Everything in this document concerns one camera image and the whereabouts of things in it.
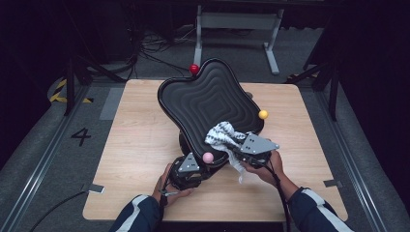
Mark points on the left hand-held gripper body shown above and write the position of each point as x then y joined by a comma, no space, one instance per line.
188,170

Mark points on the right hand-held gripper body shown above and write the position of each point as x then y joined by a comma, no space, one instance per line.
256,146

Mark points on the pink ball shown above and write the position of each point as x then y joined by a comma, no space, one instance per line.
208,157

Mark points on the yellow ball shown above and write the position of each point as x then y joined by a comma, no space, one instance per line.
263,114

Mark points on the white patterned cloth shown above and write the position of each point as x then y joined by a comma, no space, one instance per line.
220,133

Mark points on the black wavy tray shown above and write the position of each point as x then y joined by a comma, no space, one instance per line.
206,100

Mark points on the red ball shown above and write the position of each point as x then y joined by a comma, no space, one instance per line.
194,69

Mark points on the person's right hand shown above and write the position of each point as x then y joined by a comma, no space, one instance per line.
269,174

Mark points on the person's left hand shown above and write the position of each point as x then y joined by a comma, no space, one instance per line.
172,196

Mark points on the dark round table grommet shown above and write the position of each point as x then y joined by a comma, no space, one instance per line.
250,95

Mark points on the grey tape piece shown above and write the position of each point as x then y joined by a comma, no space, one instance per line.
333,183
96,188

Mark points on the black tripod stand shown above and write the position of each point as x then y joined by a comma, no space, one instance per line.
70,87
333,96

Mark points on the yellow black hazard tape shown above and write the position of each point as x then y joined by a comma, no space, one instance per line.
58,95

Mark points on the metal floor rail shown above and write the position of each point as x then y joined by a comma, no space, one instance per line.
351,161
42,167

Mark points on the grey metal table frame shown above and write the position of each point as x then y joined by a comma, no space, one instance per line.
238,21

